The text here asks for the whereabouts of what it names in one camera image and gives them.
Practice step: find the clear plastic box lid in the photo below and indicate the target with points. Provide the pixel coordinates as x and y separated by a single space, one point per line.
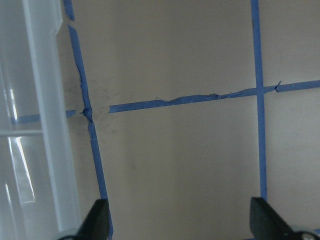
38 189

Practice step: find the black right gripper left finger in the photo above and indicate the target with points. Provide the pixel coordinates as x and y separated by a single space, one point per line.
96 225

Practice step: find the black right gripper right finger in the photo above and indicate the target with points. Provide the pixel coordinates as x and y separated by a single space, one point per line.
266 224

